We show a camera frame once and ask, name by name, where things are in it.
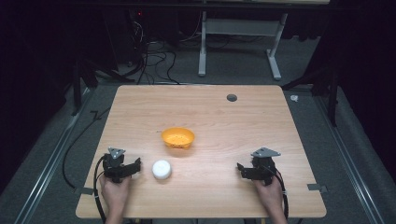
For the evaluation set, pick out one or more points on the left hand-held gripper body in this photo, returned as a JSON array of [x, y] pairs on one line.
[[114, 164]]

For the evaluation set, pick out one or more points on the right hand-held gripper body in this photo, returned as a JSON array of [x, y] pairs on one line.
[[264, 166]]

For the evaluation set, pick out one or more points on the white round lid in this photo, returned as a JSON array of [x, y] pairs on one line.
[[161, 169]]

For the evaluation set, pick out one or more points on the orange plastic bowl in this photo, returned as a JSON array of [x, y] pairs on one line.
[[177, 137]]

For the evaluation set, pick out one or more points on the person's left hand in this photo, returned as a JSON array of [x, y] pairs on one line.
[[115, 192]]

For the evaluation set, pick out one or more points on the person's right hand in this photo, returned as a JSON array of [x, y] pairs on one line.
[[270, 196]]

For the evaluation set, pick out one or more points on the grey tape strip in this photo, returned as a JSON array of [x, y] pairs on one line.
[[83, 190], [317, 187]]

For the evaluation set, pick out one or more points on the small white floor object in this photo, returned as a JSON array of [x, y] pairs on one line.
[[294, 98]]

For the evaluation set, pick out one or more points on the black metal stand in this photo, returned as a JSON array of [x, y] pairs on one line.
[[320, 84], [90, 74]]

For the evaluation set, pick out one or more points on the silver floor rail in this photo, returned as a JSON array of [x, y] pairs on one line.
[[348, 158], [49, 161]]

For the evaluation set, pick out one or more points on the white metal table frame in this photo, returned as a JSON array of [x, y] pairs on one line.
[[239, 34]]

